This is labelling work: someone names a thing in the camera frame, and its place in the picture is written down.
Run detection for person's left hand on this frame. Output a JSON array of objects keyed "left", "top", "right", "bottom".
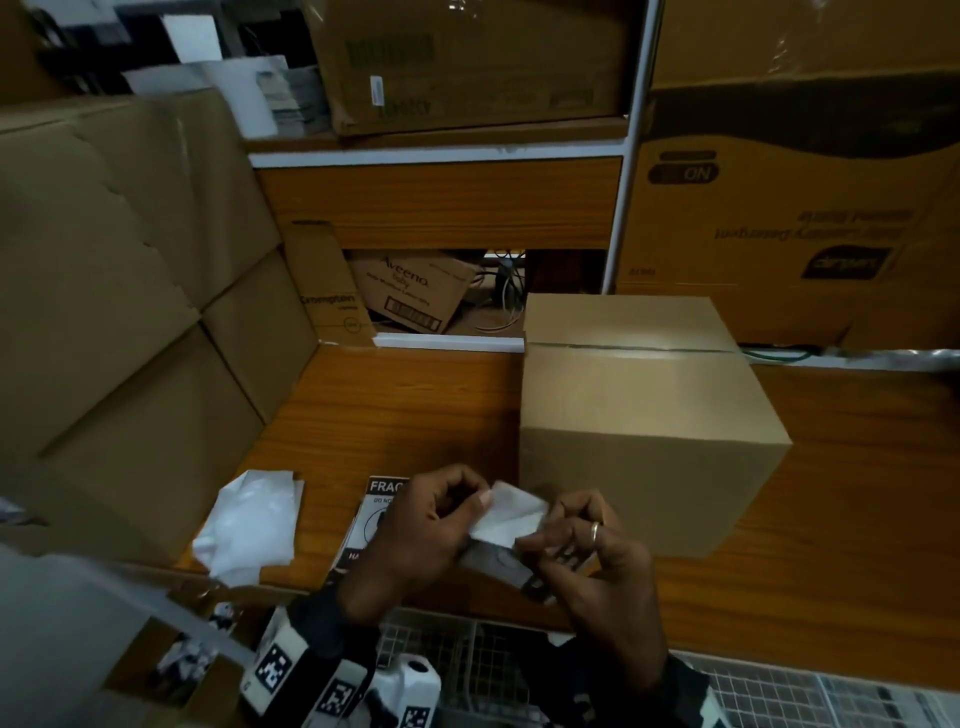
[{"left": 337, "top": 463, "right": 496, "bottom": 628}]

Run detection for person's right hand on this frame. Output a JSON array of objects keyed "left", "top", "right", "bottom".
[{"left": 517, "top": 489, "right": 669, "bottom": 695}]

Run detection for stack of fragile stickers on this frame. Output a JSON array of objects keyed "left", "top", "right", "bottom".
[{"left": 326, "top": 473, "right": 415, "bottom": 592}]

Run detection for fragile sticker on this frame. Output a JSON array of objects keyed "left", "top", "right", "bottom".
[{"left": 457, "top": 479, "right": 573, "bottom": 603}]

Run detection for small taped cardboard box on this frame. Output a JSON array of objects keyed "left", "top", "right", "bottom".
[
  {"left": 518, "top": 292, "right": 794, "bottom": 560},
  {"left": 200, "top": 251, "right": 321, "bottom": 425}
]

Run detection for white backing paper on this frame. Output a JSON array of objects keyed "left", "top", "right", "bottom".
[{"left": 192, "top": 470, "right": 306, "bottom": 588}]

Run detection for medium taped cardboard box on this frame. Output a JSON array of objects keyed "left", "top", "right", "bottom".
[{"left": 0, "top": 326, "right": 266, "bottom": 569}]

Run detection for squarish taped cardboard box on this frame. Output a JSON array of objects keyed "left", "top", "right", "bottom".
[{"left": 0, "top": 123, "right": 204, "bottom": 468}]

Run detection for barcode printed cardboard box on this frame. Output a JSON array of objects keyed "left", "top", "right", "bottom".
[{"left": 346, "top": 251, "right": 483, "bottom": 337}]

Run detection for flattened printed cardboard carton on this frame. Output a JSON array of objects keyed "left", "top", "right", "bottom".
[{"left": 284, "top": 221, "right": 378, "bottom": 349}]

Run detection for large cardboard box dark band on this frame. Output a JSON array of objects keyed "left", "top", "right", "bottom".
[{"left": 614, "top": 71, "right": 960, "bottom": 349}]

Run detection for large cardboard box white sticker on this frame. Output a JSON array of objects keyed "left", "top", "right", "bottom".
[{"left": 303, "top": 0, "right": 640, "bottom": 138}]

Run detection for plastic wrapped cardboard box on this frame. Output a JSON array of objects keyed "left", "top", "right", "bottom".
[{"left": 650, "top": 0, "right": 960, "bottom": 90}]

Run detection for right wrist tracker band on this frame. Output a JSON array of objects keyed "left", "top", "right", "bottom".
[{"left": 569, "top": 650, "right": 734, "bottom": 728}]

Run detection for wrist tracker band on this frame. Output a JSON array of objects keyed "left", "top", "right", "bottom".
[
  {"left": 569, "top": 650, "right": 734, "bottom": 728},
  {"left": 239, "top": 592, "right": 382, "bottom": 728}
]

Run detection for left wrist tracker band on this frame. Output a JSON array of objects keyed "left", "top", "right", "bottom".
[{"left": 239, "top": 592, "right": 382, "bottom": 728}]

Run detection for crumpled paper scraps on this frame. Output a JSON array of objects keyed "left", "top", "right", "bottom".
[{"left": 153, "top": 599, "right": 243, "bottom": 689}]

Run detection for stack of grey cards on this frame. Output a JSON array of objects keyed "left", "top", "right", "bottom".
[{"left": 254, "top": 65, "right": 333, "bottom": 138}]

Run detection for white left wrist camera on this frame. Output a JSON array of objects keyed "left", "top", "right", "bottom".
[{"left": 367, "top": 653, "right": 445, "bottom": 728}]

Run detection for wire mesh rack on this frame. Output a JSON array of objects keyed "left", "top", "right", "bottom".
[{"left": 374, "top": 611, "right": 960, "bottom": 728}]

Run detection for tangle of cables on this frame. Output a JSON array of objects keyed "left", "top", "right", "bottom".
[{"left": 464, "top": 249, "right": 528, "bottom": 337}]

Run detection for green cable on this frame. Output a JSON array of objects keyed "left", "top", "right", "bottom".
[{"left": 738, "top": 343, "right": 824, "bottom": 368}]

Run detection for wooden shelf unit white frame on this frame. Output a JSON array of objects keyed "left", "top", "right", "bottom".
[{"left": 245, "top": 0, "right": 960, "bottom": 374}]

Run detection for white frame bar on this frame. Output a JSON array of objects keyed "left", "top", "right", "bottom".
[{"left": 0, "top": 551, "right": 258, "bottom": 670}]

